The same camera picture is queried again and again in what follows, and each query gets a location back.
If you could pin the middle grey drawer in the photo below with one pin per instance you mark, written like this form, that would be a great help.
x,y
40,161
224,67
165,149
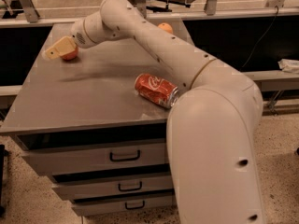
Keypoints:
x,y
111,186

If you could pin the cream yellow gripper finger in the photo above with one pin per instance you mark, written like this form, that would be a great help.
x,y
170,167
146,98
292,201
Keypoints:
x,y
63,46

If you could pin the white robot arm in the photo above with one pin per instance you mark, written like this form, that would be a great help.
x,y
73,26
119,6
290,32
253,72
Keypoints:
x,y
210,128

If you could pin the grey drawer cabinet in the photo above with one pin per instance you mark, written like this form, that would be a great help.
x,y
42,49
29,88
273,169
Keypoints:
x,y
88,101

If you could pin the red soda can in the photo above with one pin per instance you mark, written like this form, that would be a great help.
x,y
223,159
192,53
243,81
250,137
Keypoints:
x,y
157,90

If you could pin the top grey drawer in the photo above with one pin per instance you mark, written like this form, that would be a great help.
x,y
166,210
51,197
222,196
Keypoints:
x,y
100,157

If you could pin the red apple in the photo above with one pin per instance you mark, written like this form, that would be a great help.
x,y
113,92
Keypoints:
x,y
71,55

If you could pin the bottom grey drawer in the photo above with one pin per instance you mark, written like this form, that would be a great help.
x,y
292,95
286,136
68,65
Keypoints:
x,y
124,204

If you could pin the orange fruit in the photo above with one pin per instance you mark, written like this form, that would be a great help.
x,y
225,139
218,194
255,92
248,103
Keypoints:
x,y
166,27

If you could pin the grey drawer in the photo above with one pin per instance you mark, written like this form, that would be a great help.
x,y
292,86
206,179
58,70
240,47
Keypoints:
x,y
111,186
124,204
100,157

